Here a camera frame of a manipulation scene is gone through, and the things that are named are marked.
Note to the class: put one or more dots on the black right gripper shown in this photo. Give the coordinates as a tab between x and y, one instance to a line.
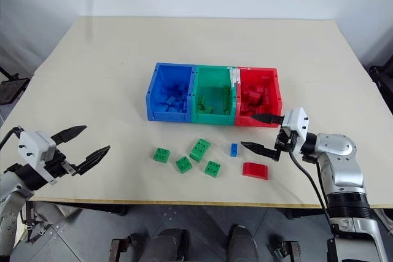
285	142

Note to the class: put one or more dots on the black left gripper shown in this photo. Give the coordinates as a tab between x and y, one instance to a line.
58	164

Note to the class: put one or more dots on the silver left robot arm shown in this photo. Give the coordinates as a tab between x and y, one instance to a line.
12	191

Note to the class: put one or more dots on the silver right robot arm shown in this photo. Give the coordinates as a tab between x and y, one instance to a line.
344	167

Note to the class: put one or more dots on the small blue brick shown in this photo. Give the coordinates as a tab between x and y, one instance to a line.
234	150

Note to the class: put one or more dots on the red brick pile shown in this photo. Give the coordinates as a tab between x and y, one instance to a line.
256	97

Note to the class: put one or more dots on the red curved brick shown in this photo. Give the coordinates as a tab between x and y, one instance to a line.
255	170

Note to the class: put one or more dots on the red plastic bin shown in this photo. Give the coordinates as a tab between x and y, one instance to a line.
273	90

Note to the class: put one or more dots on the long green brick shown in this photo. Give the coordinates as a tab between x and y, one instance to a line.
227	99

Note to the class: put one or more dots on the green square brick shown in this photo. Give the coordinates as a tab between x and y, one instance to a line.
184	164
161	155
212	169

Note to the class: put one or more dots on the white tape strip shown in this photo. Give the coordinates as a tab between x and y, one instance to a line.
234	76

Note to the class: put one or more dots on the large green brick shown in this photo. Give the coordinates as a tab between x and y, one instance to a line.
200	149

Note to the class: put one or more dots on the small green brick cluster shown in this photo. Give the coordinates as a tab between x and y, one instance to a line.
204	105

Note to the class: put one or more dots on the green plastic bin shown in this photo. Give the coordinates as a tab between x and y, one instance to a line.
212	75

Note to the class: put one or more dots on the black stand with plate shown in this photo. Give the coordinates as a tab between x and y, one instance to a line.
10	88

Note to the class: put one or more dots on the blue plastic bin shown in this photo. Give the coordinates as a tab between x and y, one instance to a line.
156	90

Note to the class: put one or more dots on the blue brick pile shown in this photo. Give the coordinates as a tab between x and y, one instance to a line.
173	99

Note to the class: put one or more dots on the dark rounded shape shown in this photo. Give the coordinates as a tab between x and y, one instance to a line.
242	243
167	245

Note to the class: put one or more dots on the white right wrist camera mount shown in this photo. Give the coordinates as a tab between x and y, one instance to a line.
298	121

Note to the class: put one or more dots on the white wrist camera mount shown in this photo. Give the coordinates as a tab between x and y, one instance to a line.
32	145
298	121

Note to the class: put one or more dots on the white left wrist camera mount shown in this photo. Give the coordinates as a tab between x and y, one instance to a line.
32	145

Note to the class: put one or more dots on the dark metal bracket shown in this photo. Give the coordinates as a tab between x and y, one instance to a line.
121	248
287	251

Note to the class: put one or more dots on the black equipment frame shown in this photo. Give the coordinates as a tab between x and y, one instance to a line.
382	81

